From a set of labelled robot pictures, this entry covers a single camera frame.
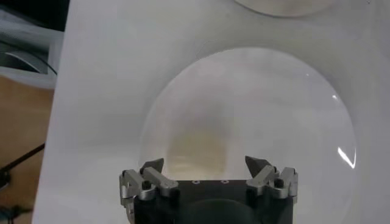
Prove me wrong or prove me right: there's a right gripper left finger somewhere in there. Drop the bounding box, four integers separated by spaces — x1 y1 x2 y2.
118 157 180 215

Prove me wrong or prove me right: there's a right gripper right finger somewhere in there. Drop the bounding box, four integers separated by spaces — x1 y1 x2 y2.
244 155 299 204

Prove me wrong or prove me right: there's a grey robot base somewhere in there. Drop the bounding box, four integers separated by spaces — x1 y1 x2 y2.
0 0 71 89

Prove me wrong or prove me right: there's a white round plate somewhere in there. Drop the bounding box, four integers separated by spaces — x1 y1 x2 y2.
138 47 358 224

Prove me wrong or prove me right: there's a white electric pot base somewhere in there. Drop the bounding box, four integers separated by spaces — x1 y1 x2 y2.
233 0 338 18

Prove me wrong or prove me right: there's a black floor cable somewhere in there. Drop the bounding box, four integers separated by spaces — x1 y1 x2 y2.
0 142 46 187

